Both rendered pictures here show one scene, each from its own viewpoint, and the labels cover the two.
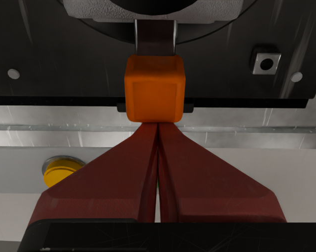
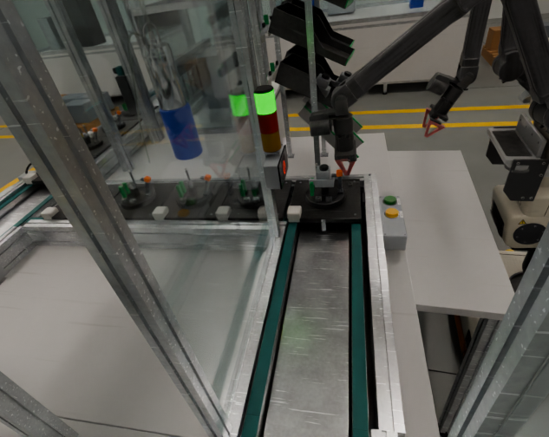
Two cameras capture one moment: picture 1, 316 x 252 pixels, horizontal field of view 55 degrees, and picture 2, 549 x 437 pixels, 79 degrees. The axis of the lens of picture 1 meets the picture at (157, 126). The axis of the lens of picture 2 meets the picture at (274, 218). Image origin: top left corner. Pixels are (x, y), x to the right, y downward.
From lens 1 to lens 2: 1.09 m
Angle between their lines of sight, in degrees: 70
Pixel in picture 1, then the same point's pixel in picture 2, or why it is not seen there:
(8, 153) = (384, 224)
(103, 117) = (369, 206)
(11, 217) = (478, 276)
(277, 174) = (414, 193)
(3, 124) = (375, 225)
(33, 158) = (386, 219)
